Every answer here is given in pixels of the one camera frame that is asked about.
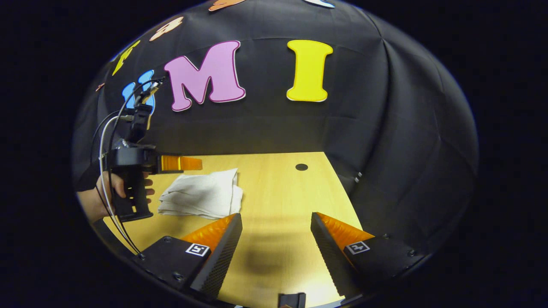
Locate white cable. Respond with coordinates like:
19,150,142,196
99,115,131,251

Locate white jeans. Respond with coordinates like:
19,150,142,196
158,168,244,220

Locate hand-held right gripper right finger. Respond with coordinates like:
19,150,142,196
310,212,425,298

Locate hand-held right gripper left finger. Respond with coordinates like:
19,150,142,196
132,213,243,299

